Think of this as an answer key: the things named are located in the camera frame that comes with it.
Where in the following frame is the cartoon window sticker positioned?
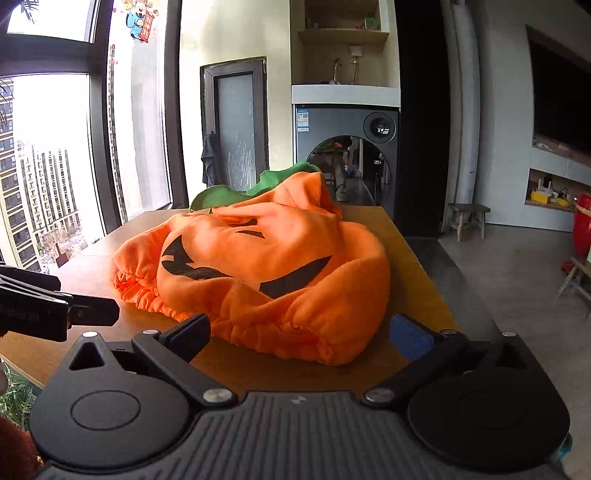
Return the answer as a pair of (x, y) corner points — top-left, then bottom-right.
(122, 0), (160, 44)

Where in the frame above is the green palm plant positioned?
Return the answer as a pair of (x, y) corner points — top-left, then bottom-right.
(0, 360), (40, 433)

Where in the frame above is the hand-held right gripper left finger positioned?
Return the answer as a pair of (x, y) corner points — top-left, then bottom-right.
(68, 313), (238, 409)

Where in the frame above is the wooden wall shelf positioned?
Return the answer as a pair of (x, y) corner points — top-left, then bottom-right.
(297, 0), (391, 46)

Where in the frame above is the dark cloth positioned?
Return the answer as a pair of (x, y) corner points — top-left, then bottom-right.
(201, 132), (223, 188)

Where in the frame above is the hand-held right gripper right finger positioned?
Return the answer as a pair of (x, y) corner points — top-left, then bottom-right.
(362, 312), (543, 410)

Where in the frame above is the black television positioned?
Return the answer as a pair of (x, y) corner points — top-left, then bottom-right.
(527, 27), (591, 160)

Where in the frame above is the metal faucet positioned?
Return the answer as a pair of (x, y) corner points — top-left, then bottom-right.
(329, 57), (362, 86)

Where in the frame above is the grey washing machine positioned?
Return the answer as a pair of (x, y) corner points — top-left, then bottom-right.
(294, 104), (400, 217)

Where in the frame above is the red drum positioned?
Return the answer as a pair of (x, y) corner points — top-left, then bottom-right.
(571, 192), (591, 260)

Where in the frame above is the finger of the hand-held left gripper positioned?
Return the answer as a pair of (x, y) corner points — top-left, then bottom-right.
(69, 298), (120, 328)

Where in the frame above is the orange pumpkin costume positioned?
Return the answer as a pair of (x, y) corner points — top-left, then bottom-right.
(112, 161), (391, 367)

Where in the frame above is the wooden chair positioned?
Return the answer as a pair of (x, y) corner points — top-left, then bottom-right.
(557, 256), (591, 320)

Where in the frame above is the small wooden stool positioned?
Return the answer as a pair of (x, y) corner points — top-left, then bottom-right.
(446, 202), (491, 243)

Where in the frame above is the frosted glass door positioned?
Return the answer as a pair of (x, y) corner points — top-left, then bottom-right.
(200, 56), (269, 191)

